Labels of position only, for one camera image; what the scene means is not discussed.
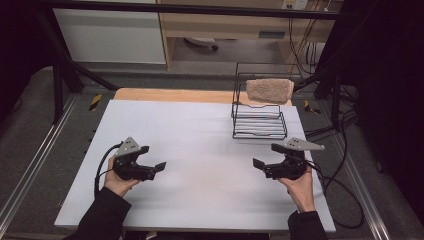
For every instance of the person's right hand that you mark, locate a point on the person's right hand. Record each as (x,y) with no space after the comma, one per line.
(301,191)

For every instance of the light wooden table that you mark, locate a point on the light wooden table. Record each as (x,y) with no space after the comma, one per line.
(173,95)

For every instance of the white power strip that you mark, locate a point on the white power strip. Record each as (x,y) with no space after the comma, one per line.
(295,4)

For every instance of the black metal stand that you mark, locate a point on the black metal stand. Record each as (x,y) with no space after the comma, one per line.
(58,90)
(335,90)

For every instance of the person's left hand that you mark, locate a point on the person's left hand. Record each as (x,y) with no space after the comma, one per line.
(115,183)

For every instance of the yellow black tape strip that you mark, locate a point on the yellow black tape strip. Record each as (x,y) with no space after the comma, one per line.
(95,102)
(311,107)

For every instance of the black horizontal frame bar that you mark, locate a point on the black horizontal frame bar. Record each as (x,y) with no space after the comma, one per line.
(200,9)

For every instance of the grey object under desk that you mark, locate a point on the grey object under desk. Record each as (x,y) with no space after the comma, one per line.
(200,41)

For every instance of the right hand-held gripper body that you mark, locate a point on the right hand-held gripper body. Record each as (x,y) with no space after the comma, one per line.
(291,166)

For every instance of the metal floor rail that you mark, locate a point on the metal floor rail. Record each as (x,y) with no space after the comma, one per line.
(363,196)
(36,160)

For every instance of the beige towel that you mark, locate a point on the beige towel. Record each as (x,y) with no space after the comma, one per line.
(269,90)

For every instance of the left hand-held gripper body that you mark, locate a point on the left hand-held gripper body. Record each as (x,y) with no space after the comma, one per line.
(131,168)

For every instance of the white cabinet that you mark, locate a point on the white cabinet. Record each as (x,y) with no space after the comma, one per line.
(110,36)

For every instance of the wooden desk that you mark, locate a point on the wooden desk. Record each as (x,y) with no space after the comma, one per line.
(226,28)

